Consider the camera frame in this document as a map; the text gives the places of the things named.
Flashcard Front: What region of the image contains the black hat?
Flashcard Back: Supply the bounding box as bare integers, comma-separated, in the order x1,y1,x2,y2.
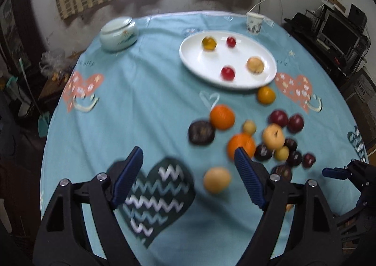
284,12,315,27

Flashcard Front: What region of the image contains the wooden side table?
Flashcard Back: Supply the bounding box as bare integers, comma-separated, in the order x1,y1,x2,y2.
38,52,86,108

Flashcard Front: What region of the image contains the large dark purple fruit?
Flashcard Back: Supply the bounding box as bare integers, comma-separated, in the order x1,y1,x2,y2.
188,120,216,146

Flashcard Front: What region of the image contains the yellow dimpled pear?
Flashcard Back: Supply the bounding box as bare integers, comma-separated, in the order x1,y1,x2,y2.
262,123,285,149

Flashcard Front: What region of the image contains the blue heart print tablecloth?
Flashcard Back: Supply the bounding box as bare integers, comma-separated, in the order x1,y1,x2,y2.
39,9,369,261

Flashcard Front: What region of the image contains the celadon lidded jar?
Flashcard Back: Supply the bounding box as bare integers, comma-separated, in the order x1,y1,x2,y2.
99,17,138,52

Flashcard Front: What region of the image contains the teal broom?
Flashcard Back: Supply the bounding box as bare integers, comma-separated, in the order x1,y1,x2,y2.
19,58,53,137

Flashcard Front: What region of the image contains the pale striped pear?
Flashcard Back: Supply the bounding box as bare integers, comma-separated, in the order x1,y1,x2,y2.
203,167,231,194

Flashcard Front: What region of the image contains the yellow green tomato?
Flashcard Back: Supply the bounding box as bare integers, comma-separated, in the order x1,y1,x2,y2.
201,35,218,51

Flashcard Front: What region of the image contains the small dark plum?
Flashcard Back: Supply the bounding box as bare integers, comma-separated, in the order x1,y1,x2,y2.
254,143,274,162
286,150,303,167
283,138,298,152
270,164,293,183
302,153,317,169

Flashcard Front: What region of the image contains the white paper cup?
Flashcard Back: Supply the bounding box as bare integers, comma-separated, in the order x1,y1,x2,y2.
246,12,264,36

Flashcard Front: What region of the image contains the white oval plate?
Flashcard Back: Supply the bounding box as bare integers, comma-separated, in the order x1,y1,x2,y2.
179,31,278,90

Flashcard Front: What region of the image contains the black speaker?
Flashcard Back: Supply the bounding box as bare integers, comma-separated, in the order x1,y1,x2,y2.
348,3,368,27

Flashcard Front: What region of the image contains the yellow orange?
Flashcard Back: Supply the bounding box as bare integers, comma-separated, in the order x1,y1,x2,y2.
257,86,277,105

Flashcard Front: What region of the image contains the black monitor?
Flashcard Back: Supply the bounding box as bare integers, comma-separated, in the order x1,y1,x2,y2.
319,13,360,54

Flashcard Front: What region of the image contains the clear plastic bag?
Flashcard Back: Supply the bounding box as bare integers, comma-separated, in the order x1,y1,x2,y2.
39,49,67,74

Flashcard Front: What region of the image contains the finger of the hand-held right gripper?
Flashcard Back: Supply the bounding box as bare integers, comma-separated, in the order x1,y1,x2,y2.
322,159,369,189

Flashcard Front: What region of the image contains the pale yellow pear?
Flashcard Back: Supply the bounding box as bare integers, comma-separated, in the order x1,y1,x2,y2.
246,56,265,74

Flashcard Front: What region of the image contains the dark red plum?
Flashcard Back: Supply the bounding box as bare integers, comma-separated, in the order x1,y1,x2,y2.
269,109,289,127
287,114,304,134

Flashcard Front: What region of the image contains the dark wooden cabinet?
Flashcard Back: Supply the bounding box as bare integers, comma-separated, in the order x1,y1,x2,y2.
0,0,33,79

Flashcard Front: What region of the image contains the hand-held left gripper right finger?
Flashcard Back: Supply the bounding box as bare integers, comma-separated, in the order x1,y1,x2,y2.
234,147,344,266

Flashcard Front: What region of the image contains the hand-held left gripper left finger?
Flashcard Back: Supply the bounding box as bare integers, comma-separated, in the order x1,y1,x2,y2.
33,146,144,266

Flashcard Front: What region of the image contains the white cable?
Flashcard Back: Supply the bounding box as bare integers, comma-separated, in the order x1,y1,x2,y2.
250,0,272,14

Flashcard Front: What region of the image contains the black media stand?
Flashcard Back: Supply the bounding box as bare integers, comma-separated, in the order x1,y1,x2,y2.
283,9,371,85

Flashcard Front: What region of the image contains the orange tangerine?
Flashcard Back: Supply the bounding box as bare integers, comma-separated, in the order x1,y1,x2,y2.
209,104,236,131
227,133,256,162

